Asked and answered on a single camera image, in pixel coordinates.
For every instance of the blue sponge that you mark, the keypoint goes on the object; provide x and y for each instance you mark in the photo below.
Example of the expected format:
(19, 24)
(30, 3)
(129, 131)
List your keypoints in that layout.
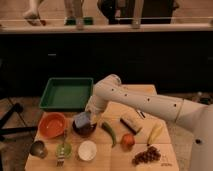
(82, 119)

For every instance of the purple bowl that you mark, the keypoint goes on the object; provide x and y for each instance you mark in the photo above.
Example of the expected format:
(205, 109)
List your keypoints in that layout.
(85, 131)

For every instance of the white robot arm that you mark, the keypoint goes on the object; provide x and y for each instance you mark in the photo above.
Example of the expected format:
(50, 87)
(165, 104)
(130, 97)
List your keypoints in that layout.
(192, 116)

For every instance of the white small bowl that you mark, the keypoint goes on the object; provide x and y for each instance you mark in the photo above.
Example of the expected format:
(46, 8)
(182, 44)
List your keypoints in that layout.
(87, 150)

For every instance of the orange bowl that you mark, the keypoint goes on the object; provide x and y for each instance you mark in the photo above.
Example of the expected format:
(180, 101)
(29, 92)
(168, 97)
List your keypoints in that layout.
(52, 125)

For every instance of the green plastic tray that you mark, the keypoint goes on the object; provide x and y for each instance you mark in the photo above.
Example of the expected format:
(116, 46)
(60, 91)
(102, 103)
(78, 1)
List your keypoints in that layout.
(66, 94)

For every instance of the green chili pepper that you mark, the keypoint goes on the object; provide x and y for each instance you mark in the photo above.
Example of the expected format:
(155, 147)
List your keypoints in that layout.
(105, 126)

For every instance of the wooden scrub brush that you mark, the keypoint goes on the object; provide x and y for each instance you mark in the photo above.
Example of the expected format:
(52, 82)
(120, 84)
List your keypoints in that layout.
(131, 124)

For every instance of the red tomato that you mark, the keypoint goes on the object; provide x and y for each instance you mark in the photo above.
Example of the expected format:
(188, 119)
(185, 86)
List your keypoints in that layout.
(128, 140)

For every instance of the yellow banana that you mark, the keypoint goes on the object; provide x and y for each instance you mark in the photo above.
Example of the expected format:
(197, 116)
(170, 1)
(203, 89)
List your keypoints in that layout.
(155, 132)

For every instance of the green small plate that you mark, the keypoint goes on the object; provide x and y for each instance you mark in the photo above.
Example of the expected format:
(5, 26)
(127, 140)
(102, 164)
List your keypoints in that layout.
(68, 150)

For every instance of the bunch of dark grapes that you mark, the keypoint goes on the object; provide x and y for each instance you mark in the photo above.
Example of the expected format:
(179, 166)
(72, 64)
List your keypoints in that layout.
(152, 154)

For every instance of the silver fork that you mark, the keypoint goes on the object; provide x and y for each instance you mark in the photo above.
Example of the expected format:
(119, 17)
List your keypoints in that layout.
(61, 156)

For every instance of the black tripod stand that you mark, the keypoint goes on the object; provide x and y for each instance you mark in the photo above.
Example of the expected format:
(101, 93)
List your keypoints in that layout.
(13, 123)

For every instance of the metal cup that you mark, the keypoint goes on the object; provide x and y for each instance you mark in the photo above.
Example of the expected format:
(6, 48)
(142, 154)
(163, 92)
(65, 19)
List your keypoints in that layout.
(38, 149)

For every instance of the white handled knife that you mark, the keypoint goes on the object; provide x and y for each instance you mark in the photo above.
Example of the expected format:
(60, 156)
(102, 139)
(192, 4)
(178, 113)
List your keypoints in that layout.
(140, 114)

